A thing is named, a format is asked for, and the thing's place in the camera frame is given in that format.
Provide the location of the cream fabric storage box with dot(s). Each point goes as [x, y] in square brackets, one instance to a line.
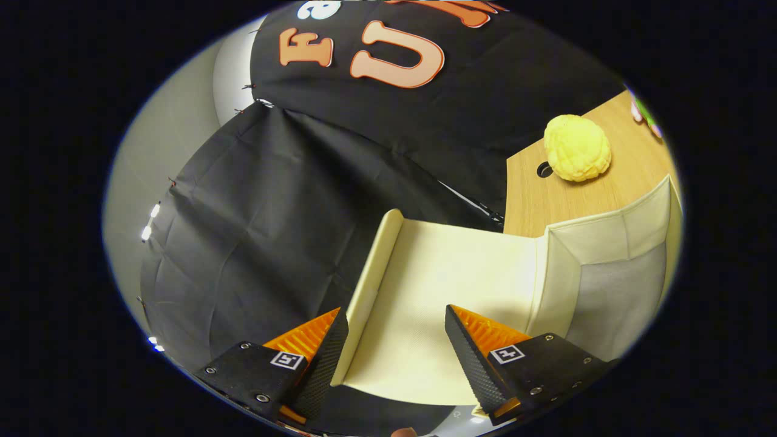
[437, 285]

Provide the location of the yellow round plush toy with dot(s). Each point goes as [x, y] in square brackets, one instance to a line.
[576, 149]

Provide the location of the black backdrop cloth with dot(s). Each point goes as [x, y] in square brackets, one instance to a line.
[273, 212]

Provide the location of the green and pink plush toy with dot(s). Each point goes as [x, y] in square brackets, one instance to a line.
[644, 115]

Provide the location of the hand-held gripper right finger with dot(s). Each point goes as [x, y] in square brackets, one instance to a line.
[479, 364]

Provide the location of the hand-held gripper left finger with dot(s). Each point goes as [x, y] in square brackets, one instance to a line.
[325, 364]

